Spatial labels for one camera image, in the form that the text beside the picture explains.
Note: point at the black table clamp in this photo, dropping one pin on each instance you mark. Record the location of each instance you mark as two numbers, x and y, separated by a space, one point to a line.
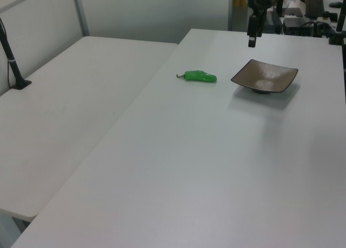
339 23

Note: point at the black computer mouse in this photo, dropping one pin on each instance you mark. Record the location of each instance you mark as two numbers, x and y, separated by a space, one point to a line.
335 4

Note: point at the black camera stand with base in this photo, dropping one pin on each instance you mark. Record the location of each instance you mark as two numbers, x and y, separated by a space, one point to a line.
12 59

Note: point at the brown ridged block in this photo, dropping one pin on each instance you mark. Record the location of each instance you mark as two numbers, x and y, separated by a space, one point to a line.
315 6

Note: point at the brown square ceramic plate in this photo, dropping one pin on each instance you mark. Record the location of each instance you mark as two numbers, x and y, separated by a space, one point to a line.
266 76

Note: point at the green chili pepper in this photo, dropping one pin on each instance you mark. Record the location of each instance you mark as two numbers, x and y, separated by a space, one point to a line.
201 76

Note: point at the grey metal partition post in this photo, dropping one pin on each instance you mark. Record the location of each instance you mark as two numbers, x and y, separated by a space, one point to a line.
80 13

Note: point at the black monitor stand pole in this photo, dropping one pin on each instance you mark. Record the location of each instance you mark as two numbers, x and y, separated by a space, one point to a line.
280 2

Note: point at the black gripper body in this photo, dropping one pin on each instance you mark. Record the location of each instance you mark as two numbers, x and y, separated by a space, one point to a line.
260 0

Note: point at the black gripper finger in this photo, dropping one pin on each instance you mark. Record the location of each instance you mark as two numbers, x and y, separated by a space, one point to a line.
260 25
252 32

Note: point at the black electronics box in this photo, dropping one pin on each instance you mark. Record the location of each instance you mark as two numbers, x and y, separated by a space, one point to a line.
296 25

